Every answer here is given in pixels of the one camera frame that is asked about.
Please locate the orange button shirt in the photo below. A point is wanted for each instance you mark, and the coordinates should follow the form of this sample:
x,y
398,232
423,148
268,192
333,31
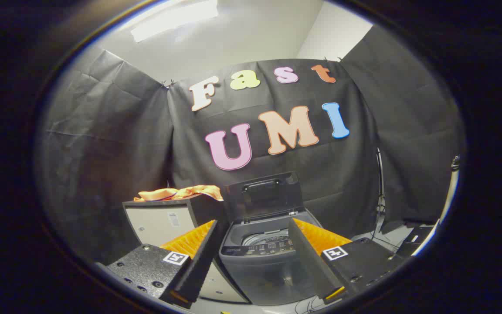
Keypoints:
x,y
190,192

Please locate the dark cabinet with white doors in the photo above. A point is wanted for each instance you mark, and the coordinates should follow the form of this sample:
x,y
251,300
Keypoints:
x,y
155,222

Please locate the black box on floor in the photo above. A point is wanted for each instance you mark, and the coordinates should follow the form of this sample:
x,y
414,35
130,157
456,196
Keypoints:
x,y
414,244

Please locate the grey washing machine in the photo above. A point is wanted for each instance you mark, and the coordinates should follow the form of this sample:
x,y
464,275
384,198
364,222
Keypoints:
x,y
268,274

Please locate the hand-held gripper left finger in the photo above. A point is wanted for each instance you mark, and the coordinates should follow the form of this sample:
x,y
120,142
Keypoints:
x,y
198,261

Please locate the backdrop stand pole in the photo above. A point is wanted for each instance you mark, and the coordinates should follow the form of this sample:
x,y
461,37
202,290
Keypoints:
x,y
380,192

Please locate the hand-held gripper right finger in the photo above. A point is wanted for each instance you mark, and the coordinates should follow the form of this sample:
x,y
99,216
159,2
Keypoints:
x,y
310,261

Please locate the black backdrop cloth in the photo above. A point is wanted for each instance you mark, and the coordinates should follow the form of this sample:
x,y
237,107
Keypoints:
x,y
146,139

